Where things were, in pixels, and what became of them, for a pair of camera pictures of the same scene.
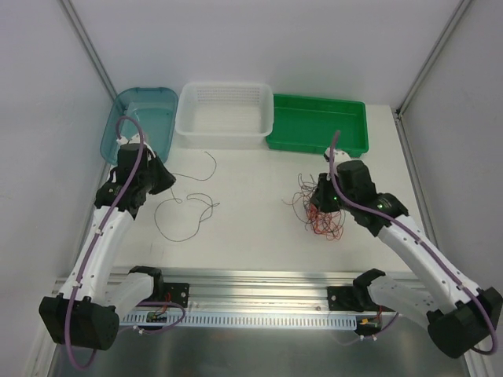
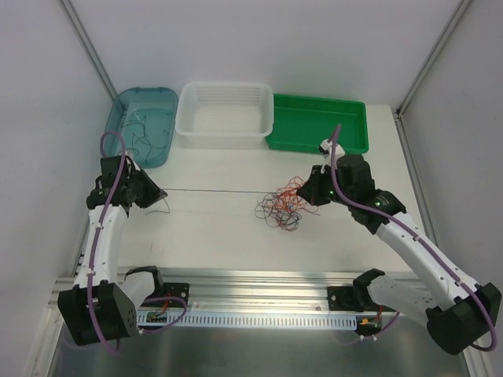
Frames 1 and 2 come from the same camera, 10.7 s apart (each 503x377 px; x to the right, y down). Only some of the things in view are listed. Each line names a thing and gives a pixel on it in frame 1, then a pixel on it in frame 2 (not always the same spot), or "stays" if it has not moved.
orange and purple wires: [327, 225] -> [284, 208]
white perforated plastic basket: [216, 115] stays
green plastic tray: [308, 123] stays
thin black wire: [205, 179] -> [135, 139]
